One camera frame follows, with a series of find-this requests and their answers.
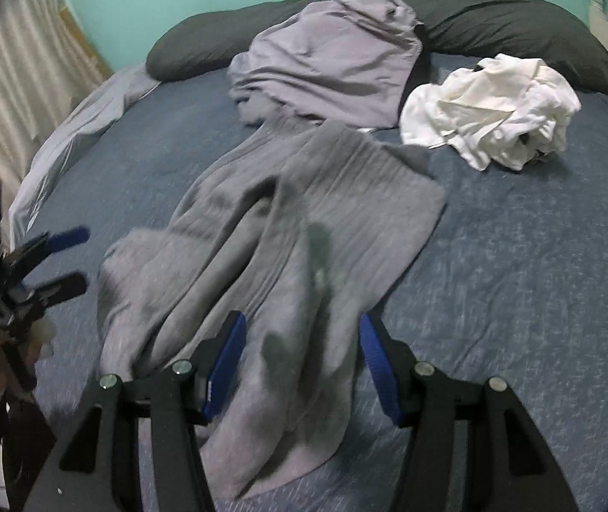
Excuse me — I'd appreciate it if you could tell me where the lilac grey shirt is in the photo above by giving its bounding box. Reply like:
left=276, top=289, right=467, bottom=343
left=227, top=0, right=426, bottom=130

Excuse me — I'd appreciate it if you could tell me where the dark grey long pillow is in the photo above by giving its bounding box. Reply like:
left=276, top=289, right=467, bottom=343
left=146, top=0, right=608, bottom=98

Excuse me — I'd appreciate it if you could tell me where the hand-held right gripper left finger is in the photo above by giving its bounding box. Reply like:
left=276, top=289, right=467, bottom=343
left=26, top=310, right=248, bottom=512

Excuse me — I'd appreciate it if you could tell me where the light grey duvet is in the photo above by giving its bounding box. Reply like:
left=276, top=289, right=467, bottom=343
left=8, top=64, right=160, bottom=236

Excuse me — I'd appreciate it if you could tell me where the black garment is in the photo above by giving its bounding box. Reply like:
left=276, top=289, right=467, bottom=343
left=412, top=32, right=433, bottom=89

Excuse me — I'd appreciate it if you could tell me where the wooden frame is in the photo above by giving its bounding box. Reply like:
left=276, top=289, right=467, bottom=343
left=58, top=5, right=115, bottom=78

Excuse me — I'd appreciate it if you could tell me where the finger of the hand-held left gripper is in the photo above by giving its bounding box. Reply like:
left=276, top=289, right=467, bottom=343
left=13, top=225, right=91, bottom=270
left=23, top=272, right=87, bottom=310

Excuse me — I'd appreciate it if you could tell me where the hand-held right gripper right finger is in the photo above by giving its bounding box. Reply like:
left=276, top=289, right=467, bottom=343
left=358, top=312, right=590, bottom=512

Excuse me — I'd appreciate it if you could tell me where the blue patterned bed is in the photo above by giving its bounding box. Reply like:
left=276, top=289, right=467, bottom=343
left=8, top=64, right=608, bottom=512

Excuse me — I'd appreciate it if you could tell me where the white shirt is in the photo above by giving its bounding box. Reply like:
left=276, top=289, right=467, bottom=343
left=400, top=53, right=583, bottom=172

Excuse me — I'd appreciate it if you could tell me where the grey knit sweater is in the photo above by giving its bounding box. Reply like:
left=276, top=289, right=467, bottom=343
left=96, top=112, right=448, bottom=499

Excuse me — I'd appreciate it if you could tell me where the striped beige curtain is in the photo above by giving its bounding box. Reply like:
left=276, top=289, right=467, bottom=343
left=0, top=0, right=113, bottom=214

